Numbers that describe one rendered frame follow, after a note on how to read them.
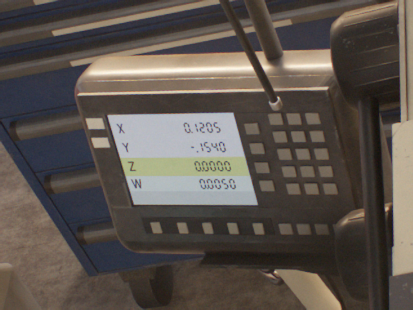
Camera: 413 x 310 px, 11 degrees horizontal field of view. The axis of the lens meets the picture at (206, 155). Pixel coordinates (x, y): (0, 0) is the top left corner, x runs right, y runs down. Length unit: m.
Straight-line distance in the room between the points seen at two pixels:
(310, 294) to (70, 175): 1.12
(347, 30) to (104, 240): 2.21
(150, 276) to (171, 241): 1.40
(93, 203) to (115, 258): 0.15
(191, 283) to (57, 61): 0.72
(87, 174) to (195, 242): 1.16
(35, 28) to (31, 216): 0.95
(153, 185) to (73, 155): 1.17
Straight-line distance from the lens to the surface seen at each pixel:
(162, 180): 2.31
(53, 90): 3.37
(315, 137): 2.19
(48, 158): 3.50
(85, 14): 3.21
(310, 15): 3.14
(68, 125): 3.39
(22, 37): 3.25
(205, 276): 3.85
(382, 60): 1.41
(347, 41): 1.42
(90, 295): 3.94
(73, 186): 3.50
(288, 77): 2.19
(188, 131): 2.25
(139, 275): 3.75
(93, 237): 3.61
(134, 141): 2.29
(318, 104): 2.17
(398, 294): 1.18
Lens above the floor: 2.76
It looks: 43 degrees down
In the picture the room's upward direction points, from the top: 29 degrees counter-clockwise
